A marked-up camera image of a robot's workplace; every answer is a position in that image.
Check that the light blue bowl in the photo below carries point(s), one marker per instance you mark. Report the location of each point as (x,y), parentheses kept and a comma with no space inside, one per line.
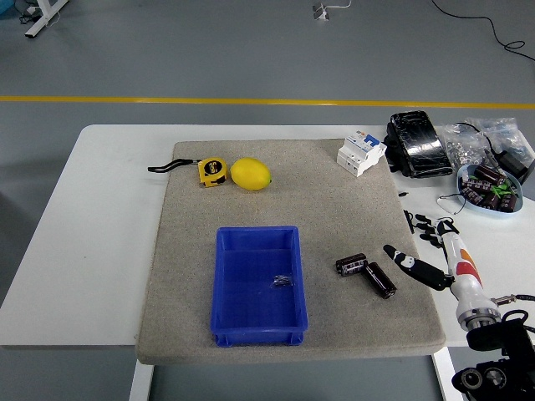
(501,214)

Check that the clear bag of metal nuts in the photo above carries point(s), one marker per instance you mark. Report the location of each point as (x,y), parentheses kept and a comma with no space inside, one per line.
(460,150)

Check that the green plastic connector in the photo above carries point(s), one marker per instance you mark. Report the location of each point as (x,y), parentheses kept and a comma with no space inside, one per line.
(498,191)

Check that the long plain dark battery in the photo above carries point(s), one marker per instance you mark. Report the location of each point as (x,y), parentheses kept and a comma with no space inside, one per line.
(379,280)

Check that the large black power adapter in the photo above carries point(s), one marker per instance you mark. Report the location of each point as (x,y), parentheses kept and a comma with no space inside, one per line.
(516,163)

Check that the dark brown cylindrical capacitor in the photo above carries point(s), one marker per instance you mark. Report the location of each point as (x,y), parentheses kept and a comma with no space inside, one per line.
(472,194)
(508,202)
(491,200)
(490,174)

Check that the grey-brown felt mat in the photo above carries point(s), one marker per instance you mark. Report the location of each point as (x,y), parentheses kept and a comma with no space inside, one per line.
(334,209)

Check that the white desk frame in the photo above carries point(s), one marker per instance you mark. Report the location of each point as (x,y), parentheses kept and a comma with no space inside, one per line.
(42,21)

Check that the clear bag of blue screws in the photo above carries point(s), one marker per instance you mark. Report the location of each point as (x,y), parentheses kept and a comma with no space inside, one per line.
(507,133)

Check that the yellow tape measure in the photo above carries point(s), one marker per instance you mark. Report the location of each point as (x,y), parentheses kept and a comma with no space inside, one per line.
(213,171)

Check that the white circuit breaker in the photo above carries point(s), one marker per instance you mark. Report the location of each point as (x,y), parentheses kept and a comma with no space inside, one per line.
(359,154)

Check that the blue object at floor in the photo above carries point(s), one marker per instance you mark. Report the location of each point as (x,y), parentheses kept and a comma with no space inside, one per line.
(5,7)

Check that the white table leg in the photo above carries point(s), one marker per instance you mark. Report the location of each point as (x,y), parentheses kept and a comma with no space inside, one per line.
(444,372)
(140,382)

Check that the short printed dark battery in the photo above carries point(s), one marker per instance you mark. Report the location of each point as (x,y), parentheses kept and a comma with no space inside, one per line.
(352,265)

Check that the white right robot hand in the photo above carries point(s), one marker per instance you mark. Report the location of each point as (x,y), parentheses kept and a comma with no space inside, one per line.
(464,284)

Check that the yellow lemon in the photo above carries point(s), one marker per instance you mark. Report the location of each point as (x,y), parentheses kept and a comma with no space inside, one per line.
(251,174)

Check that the blue plastic box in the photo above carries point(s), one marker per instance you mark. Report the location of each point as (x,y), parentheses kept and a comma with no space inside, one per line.
(251,309)

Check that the glossy black wrapped case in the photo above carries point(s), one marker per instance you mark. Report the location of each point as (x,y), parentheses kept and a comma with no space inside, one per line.
(418,142)

